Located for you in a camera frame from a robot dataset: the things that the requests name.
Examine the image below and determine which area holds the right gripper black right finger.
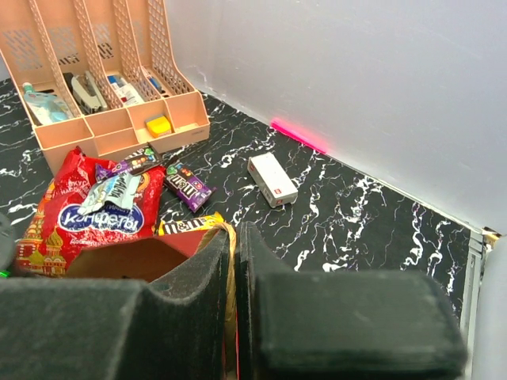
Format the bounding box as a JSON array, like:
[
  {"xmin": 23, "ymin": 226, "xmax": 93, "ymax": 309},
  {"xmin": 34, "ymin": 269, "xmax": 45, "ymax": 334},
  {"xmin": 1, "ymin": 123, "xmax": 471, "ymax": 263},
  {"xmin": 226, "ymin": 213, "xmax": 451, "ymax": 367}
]
[{"xmin": 235, "ymin": 222, "xmax": 467, "ymax": 379}]

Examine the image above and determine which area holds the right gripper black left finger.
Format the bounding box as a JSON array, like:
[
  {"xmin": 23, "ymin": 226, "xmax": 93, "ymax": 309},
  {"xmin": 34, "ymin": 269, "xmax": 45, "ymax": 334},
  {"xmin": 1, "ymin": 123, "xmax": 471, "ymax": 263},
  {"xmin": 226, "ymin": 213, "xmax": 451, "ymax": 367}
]
[{"xmin": 1, "ymin": 231, "xmax": 230, "ymax": 379}]

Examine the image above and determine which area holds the red candy bag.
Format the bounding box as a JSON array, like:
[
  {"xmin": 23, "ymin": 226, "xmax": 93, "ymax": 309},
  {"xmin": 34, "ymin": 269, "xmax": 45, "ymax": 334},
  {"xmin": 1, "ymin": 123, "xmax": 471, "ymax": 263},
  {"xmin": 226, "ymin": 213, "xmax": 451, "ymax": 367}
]
[{"xmin": 16, "ymin": 147, "xmax": 165, "ymax": 277}]

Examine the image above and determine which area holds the red brown paper bag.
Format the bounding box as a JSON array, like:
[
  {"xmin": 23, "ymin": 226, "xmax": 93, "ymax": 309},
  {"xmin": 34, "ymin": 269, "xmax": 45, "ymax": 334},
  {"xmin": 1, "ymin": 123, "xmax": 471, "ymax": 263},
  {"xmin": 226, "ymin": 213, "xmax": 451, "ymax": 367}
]
[{"xmin": 66, "ymin": 222, "xmax": 237, "ymax": 379}]

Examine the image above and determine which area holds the yellow peanut candy packet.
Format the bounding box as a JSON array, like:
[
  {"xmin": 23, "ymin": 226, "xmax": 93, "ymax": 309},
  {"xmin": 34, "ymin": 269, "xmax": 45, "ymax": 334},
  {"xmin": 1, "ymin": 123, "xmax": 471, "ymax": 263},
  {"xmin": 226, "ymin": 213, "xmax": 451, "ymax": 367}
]
[{"xmin": 155, "ymin": 212, "xmax": 225, "ymax": 236}]

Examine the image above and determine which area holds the silver blue snack wrapper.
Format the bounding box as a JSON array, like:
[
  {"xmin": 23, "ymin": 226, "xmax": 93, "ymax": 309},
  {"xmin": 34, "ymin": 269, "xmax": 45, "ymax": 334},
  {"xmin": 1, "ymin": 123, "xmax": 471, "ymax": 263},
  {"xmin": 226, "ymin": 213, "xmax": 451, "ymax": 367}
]
[{"xmin": 77, "ymin": 172, "xmax": 141, "ymax": 215}]

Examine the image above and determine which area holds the purple candy packet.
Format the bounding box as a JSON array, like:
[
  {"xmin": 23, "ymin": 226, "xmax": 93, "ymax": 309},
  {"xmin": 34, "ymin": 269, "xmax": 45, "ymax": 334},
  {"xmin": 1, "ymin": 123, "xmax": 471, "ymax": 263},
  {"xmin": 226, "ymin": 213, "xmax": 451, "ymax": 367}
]
[{"xmin": 164, "ymin": 156, "xmax": 216, "ymax": 213}]

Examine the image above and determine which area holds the brown chocolate candy packet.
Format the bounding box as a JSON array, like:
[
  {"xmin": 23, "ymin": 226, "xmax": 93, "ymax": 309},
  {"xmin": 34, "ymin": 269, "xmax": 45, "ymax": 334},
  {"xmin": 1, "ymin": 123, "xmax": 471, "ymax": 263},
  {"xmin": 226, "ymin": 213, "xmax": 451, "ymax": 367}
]
[{"xmin": 95, "ymin": 143, "xmax": 162, "ymax": 182}]

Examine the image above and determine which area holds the small white red box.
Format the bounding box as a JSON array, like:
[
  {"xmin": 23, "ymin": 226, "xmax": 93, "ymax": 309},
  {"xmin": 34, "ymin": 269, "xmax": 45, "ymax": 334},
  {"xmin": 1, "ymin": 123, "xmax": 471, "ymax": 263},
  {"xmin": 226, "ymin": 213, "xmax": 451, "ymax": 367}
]
[{"xmin": 247, "ymin": 153, "xmax": 298, "ymax": 208}]

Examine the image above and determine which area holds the blue white item in organizer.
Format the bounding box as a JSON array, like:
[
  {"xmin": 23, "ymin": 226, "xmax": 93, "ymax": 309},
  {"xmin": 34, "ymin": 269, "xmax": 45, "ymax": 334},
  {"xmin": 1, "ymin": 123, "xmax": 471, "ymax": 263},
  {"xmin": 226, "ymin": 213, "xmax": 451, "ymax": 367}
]
[{"xmin": 22, "ymin": 82, "xmax": 72, "ymax": 125}]

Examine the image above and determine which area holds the orange yellow block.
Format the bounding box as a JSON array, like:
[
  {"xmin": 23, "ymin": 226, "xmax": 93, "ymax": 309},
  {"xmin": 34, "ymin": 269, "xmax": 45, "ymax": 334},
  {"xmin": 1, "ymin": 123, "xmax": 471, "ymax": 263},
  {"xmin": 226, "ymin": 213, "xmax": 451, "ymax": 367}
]
[{"xmin": 145, "ymin": 115, "xmax": 173, "ymax": 139}]

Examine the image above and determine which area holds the grey stapler in organizer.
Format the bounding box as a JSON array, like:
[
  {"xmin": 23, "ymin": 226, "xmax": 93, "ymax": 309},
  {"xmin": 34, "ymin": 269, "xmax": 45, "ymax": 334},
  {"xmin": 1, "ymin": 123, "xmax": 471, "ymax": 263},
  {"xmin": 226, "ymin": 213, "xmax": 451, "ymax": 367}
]
[{"xmin": 71, "ymin": 70, "xmax": 109, "ymax": 115}]

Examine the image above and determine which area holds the white packet in organizer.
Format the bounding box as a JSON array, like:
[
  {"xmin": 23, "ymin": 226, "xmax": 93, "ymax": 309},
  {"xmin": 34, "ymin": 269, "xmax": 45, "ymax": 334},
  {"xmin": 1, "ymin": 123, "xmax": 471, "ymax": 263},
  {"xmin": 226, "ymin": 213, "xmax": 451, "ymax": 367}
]
[{"xmin": 107, "ymin": 74, "xmax": 144, "ymax": 106}]

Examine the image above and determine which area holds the pink plastic file organizer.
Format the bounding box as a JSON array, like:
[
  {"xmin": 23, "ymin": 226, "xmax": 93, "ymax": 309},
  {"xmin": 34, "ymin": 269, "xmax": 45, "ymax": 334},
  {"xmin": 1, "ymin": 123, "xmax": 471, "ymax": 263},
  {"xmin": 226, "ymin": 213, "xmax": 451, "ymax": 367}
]
[{"xmin": 1, "ymin": 1, "xmax": 210, "ymax": 172}]

